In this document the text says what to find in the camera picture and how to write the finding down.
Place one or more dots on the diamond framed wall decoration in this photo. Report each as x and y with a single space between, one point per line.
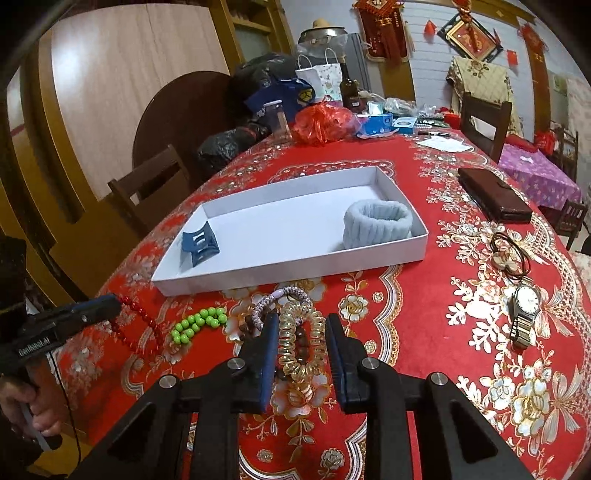
471 37

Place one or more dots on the white shallow cardboard box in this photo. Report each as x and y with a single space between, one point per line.
277 230

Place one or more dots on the silver gold wristwatch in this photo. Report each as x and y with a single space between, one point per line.
526 300

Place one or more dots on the black pen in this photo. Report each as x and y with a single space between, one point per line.
434 133

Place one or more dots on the brown leather wallet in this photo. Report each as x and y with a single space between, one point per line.
494 194

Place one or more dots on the large black plastic bag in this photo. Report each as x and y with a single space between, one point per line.
263 74

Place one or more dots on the blue tissue pack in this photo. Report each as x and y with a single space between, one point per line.
376 125

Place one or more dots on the blue hair claw clip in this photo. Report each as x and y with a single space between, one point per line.
199 247

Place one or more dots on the beige floral cloth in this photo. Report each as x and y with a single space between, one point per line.
480 76

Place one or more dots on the light blue fluffy scrunchie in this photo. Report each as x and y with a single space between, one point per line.
369 228

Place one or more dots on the person's left hand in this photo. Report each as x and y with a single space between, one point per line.
44 415

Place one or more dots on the dark glass bottle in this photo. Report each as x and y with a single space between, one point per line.
349 90

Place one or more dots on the red floral tablecloth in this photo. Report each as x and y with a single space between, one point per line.
415 323

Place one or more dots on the clear plastic jar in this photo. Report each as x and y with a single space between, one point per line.
278 117

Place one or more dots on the white patterned gift bag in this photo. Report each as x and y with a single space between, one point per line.
323 76

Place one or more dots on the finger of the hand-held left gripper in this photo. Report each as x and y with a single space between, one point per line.
92 310

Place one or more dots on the small black plastic bag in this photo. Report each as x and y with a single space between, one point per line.
226 145

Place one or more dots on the purple tablecloth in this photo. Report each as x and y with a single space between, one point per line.
540 175

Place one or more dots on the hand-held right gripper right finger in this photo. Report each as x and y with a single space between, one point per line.
333 360

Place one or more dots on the small dark wooden chair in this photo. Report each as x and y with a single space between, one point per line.
572 217

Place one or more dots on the blue shopping bag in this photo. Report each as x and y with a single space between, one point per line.
291 94

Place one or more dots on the light wooden door panel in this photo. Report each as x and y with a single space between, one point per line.
129 92

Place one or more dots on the red fringed wall hanging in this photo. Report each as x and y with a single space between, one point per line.
383 32

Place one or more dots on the metal basin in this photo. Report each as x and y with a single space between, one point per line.
323 36

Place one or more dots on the red knot wall ornament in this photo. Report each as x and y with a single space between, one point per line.
535 39

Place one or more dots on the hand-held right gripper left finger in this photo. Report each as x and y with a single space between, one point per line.
270 360

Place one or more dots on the white paper sheet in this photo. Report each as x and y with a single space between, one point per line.
443 144

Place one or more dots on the dark round tabletop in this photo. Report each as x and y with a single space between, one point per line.
184 115

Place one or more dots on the red plastic bag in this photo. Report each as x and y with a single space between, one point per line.
323 122

